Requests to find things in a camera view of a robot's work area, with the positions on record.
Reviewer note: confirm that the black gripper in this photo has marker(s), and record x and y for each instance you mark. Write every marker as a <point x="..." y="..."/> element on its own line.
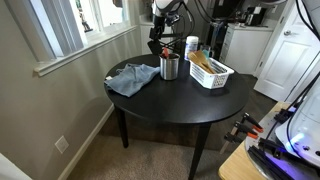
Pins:
<point x="159" y="24"/>

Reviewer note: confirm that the black spatula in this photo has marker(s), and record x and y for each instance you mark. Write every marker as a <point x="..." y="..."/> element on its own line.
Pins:
<point x="154" y="47"/>

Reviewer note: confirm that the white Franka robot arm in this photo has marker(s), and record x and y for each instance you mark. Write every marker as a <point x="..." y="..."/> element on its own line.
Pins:
<point x="166" y="5"/>

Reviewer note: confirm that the red silicone spatula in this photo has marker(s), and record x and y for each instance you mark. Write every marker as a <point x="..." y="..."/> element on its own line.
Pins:
<point x="165" y="53"/>

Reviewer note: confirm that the silver metal utensil holder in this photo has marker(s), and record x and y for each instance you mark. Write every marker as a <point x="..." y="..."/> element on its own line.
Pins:
<point x="169" y="69"/>

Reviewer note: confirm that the teal utensil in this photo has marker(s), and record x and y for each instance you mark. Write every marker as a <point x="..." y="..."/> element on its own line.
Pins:
<point x="206" y="53"/>

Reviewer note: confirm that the white plastic slotted basket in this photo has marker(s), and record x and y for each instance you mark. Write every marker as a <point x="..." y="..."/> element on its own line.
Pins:
<point x="210" y="80"/>

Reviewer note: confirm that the white counter cabinet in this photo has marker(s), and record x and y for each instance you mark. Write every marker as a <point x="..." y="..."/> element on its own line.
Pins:
<point x="145" y="36"/>

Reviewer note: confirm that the black cross-back chair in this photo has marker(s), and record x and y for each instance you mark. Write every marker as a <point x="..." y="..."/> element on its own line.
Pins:
<point x="179" y="50"/>

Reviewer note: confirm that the white wipes canister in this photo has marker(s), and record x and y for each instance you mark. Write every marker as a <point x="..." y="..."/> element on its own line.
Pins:
<point x="191" y="45"/>

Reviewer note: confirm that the wooden spoon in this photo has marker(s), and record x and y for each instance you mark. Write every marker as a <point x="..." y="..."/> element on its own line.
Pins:
<point x="195" y="59"/>

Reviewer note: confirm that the blue cloth towel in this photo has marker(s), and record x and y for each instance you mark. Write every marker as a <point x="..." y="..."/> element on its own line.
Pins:
<point x="133" y="80"/>

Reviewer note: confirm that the wooden flat turner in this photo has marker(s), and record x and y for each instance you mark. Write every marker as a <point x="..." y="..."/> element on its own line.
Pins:
<point x="202" y="56"/>

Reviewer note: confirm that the round black wooden table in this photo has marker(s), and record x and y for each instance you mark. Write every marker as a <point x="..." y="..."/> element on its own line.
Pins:
<point x="180" y="100"/>

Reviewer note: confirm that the small figurine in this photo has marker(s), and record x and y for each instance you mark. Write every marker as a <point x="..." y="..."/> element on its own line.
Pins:
<point x="85" y="21"/>

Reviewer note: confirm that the white framed window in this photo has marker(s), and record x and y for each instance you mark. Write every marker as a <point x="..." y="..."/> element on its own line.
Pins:
<point x="66" y="43"/>

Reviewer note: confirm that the white drawer cabinet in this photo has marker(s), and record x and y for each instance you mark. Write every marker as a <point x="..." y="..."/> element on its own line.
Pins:
<point x="246" y="50"/>

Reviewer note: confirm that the black coffee maker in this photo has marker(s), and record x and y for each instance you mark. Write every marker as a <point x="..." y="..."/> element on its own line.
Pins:
<point x="255" y="16"/>

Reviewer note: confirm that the black orange bar clamp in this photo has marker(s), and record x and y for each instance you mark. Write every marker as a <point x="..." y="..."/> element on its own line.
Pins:
<point x="243" y="129"/>
<point x="252" y="121"/>

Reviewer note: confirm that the silver door knob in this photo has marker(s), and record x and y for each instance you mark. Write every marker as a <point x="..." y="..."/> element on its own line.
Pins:
<point x="287" y="32"/>

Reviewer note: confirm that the white panel door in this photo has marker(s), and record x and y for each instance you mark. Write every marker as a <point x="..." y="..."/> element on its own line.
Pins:
<point x="286" y="63"/>

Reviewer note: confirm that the light wooden robot table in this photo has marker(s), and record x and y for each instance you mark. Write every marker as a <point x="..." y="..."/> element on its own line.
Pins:
<point x="236" y="166"/>

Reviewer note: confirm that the grey metal mounting plate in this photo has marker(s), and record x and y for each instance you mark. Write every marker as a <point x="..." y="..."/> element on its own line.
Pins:
<point x="260" y="156"/>

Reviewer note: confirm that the white wall outlet plate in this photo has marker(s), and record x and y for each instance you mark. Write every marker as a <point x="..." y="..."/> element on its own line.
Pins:
<point x="62" y="144"/>

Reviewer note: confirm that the black extrusion rail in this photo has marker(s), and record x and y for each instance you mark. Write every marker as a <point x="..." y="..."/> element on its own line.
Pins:
<point x="266" y="163"/>

